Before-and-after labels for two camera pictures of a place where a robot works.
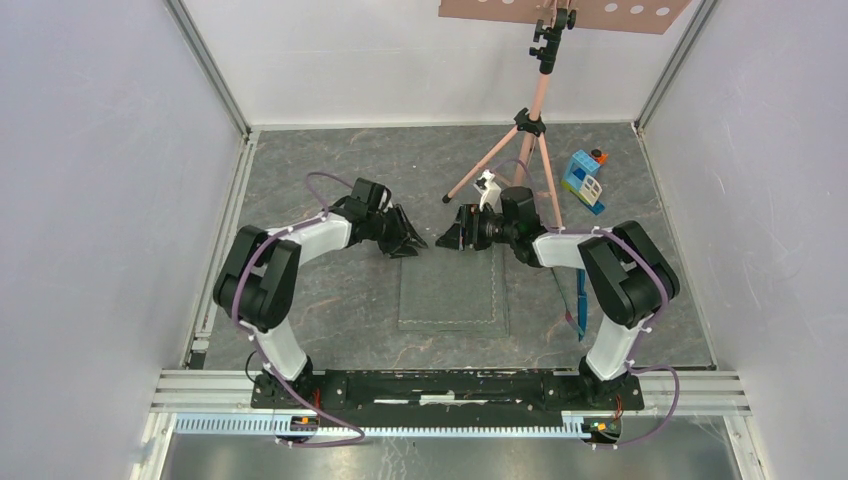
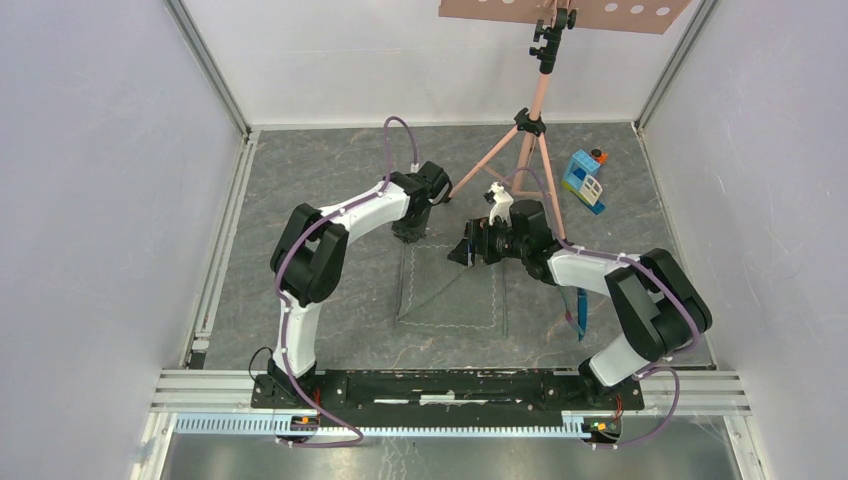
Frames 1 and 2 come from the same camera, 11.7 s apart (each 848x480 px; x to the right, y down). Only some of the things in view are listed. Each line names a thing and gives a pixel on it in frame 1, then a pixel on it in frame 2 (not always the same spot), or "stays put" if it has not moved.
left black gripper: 401,221 → 411,234
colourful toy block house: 582,180 stays put
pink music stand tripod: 556,17 stays put
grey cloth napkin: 455,292 stays put
